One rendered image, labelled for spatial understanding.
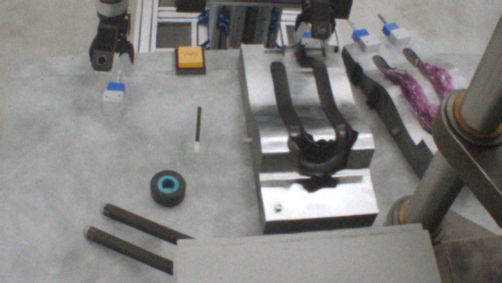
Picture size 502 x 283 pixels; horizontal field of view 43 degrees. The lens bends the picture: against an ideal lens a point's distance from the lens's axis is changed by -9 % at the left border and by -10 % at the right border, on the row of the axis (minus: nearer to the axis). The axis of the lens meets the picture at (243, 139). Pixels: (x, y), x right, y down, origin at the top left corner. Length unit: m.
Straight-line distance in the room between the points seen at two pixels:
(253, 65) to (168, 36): 1.07
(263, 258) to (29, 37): 2.48
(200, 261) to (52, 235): 0.83
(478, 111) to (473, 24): 2.79
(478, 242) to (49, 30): 2.43
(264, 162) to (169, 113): 0.32
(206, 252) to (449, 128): 0.32
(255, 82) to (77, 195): 0.51
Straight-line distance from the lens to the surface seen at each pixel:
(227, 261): 0.74
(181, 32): 2.77
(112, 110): 1.70
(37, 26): 3.17
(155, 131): 1.68
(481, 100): 0.80
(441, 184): 0.92
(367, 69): 1.83
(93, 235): 1.49
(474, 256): 1.04
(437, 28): 3.44
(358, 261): 0.76
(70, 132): 1.69
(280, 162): 1.53
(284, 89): 1.69
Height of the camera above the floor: 2.12
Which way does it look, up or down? 52 degrees down
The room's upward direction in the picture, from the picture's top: 10 degrees clockwise
